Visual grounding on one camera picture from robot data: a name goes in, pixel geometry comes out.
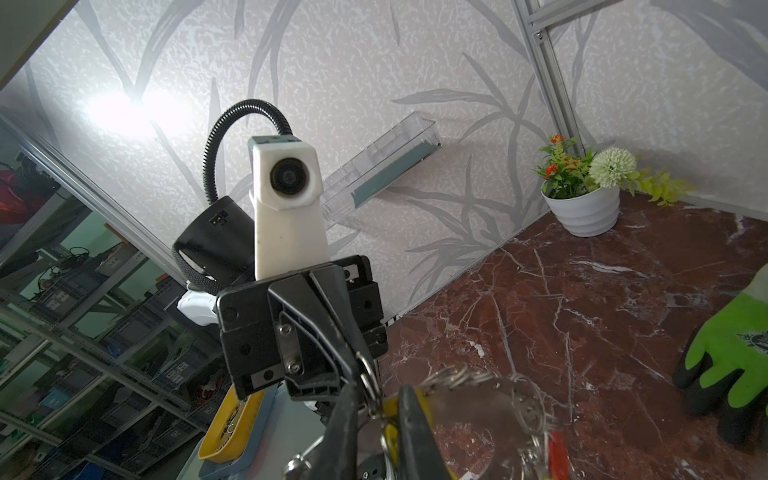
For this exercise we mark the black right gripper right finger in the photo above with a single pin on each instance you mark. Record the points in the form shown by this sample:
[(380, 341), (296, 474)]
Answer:
[(418, 454)]

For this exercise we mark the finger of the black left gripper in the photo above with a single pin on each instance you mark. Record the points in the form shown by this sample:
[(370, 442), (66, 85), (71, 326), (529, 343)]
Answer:
[(325, 321)]

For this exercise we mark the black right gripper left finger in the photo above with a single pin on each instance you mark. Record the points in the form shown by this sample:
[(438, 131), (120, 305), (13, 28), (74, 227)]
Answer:
[(337, 453)]

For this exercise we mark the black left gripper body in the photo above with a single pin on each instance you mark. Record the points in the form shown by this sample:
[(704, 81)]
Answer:
[(247, 333)]

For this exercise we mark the yellow key tag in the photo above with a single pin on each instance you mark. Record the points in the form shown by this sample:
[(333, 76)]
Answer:
[(390, 430)]

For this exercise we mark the metal keyring bunch with tags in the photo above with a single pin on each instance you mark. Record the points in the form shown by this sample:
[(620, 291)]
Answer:
[(525, 441)]

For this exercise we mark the yellow tray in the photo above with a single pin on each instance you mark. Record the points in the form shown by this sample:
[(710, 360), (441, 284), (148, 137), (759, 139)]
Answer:
[(230, 430)]

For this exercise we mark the white pot with green plant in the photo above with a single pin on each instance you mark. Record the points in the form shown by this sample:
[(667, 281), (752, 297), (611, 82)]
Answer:
[(583, 191)]

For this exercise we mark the green and black work glove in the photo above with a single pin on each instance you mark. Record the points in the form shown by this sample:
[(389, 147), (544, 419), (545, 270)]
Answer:
[(725, 364)]

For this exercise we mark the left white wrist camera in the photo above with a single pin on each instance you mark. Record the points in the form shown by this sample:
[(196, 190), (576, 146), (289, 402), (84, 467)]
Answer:
[(290, 233)]

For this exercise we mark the clear plastic wall shelf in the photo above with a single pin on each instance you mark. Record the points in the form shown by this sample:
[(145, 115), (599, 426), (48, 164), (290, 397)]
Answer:
[(377, 166)]

